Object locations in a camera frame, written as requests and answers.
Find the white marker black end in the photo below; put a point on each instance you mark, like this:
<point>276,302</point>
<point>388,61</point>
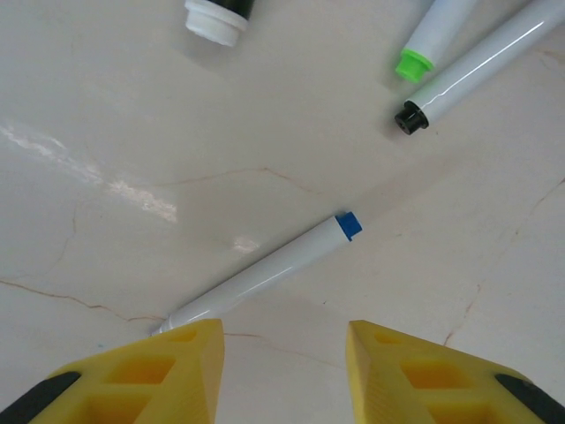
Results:
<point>476,66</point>

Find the white marker green end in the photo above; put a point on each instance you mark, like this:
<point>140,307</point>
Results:
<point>437,31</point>

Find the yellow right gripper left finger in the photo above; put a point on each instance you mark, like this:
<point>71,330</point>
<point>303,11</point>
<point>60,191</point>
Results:
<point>207,375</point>

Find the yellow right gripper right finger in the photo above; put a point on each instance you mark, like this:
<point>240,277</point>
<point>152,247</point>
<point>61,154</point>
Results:
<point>366,380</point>

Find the white marker blue end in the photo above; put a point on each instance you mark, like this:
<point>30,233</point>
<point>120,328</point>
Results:
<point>265,274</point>

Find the black marker white ends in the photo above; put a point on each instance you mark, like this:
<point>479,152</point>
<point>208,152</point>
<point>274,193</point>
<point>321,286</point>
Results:
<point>216,24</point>

